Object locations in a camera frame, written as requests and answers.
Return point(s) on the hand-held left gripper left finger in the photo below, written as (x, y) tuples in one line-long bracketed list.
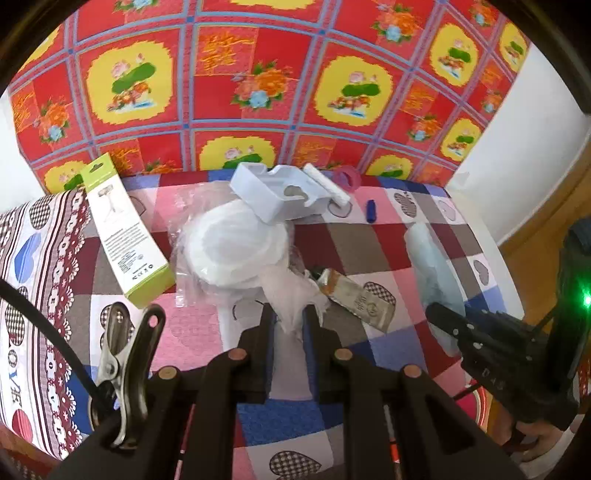
[(268, 360)]

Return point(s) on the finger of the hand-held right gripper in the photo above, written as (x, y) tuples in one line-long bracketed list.
[(489, 325), (450, 330)]

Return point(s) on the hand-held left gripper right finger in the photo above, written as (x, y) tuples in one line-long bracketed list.
[(310, 364)]

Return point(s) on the light blue fabric cover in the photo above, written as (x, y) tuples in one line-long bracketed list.
[(429, 267)]

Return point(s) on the white face mask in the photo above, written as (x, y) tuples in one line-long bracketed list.
[(291, 295)]

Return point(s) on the clear plastic bag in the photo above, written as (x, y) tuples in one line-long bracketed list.
[(231, 249)]

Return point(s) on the pink plastic cup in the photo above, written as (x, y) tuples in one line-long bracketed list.
[(347, 177)]

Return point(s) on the green selfie stick box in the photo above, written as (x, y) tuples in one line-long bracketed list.
[(124, 240)]

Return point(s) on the person's right hand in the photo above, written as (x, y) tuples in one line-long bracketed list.
[(540, 443)]

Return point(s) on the checked heart blanket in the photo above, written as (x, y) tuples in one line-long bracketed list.
[(194, 332)]

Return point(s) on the silver snack wrapper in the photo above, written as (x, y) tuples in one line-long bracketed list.
[(355, 295)]

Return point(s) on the small blue plastic piece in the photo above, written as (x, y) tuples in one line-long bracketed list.
[(370, 211)]

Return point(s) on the metal spring clip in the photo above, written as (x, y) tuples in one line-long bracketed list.
[(117, 364)]

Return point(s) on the white plastic tray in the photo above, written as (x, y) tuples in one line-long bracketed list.
[(258, 194)]

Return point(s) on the red floral printed cloth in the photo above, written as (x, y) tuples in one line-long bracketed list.
[(277, 69)]

